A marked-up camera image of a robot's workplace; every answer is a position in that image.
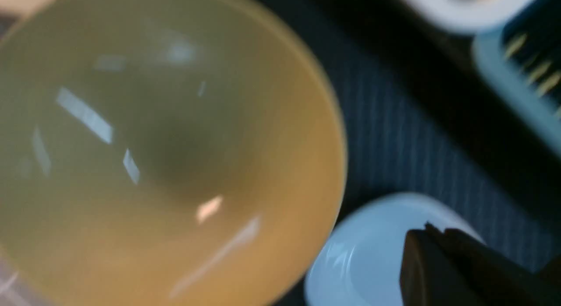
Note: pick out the teal chopstick bin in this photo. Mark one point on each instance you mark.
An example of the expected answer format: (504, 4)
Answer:
(501, 76)

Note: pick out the yellow noodle bowl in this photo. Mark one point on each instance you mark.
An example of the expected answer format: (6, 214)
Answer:
(163, 153)

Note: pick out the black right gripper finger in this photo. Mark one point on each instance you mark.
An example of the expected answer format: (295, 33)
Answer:
(451, 268)

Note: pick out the white square sauce dish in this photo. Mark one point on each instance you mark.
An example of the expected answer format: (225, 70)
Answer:
(360, 263)

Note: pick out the black serving tray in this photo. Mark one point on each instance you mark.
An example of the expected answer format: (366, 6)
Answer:
(415, 123)

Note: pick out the white spoon bin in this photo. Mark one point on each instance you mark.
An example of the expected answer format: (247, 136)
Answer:
(466, 17)

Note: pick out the pile of black chopsticks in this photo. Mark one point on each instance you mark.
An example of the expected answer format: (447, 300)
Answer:
(533, 42)

